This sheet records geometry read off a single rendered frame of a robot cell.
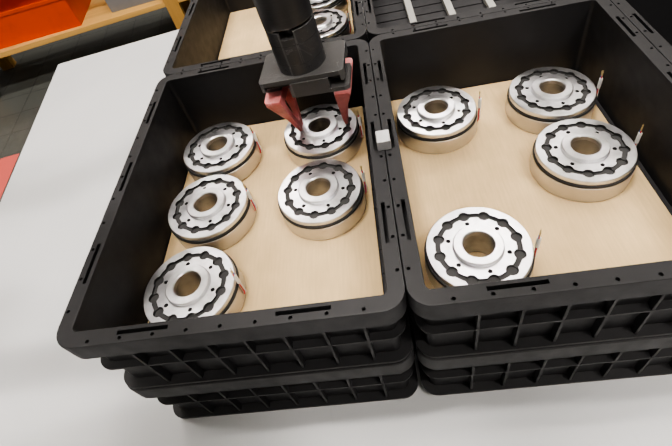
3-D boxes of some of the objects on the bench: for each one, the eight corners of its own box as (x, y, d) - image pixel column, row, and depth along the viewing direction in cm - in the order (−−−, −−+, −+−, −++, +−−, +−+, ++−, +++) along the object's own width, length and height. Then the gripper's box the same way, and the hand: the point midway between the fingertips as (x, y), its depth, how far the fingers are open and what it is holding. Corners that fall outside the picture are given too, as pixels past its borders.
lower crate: (422, 401, 50) (416, 362, 42) (174, 424, 54) (120, 392, 45) (385, 157, 77) (377, 101, 68) (220, 183, 81) (192, 133, 72)
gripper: (236, 43, 48) (283, 147, 59) (333, 24, 45) (362, 136, 57) (247, 12, 52) (289, 114, 63) (336, -8, 50) (363, 102, 61)
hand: (322, 120), depth 59 cm, fingers open, 6 cm apart
